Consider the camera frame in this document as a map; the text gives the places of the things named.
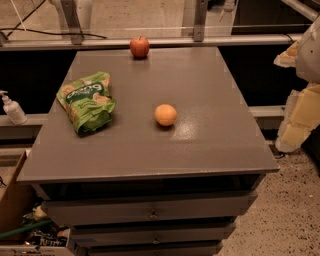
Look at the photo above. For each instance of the grey drawer cabinet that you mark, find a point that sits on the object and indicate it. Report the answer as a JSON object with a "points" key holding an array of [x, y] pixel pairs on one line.
{"points": [[137, 188]]}

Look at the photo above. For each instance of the cardboard box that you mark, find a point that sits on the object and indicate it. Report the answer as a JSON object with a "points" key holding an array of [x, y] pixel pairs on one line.
{"points": [[15, 199]]}

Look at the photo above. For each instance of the green chip bag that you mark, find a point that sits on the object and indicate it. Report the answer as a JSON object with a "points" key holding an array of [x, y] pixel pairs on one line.
{"points": [[87, 102]]}

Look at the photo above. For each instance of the orange fruit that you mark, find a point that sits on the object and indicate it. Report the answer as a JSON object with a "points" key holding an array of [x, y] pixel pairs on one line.
{"points": [[165, 114]]}

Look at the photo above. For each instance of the white pump bottle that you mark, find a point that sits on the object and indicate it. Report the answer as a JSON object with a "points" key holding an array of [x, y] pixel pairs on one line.
{"points": [[13, 109]]}

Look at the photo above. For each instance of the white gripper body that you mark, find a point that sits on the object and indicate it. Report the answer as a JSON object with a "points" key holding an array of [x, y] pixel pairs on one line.
{"points": [[310, 55]]}

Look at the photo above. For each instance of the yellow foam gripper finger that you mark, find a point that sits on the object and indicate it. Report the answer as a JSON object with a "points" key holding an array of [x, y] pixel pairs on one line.
{"points": [[288, 57], [301, 117]]}

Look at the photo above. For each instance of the red apple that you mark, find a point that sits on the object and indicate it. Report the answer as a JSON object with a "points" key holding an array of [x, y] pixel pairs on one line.
{"points": [[139, 47]]}

